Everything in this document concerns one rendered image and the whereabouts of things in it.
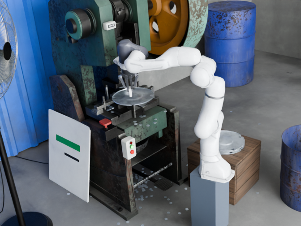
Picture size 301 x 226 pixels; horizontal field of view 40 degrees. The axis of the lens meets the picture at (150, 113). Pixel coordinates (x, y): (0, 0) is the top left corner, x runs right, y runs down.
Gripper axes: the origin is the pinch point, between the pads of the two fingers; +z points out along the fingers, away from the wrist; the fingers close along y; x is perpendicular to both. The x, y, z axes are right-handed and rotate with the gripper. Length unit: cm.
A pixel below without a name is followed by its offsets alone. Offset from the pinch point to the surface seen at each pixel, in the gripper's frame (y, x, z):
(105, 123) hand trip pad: -17.0, -19.2, 7.5
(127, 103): -2.9, 2.5, 12.8
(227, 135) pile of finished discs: 67, 5, 57
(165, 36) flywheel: 27, 47, -7
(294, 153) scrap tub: 102, -33, 36
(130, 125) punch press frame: -2.4, -7.7, 23.7
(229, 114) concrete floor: 91, 93, 127
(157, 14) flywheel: 22, 56, -20
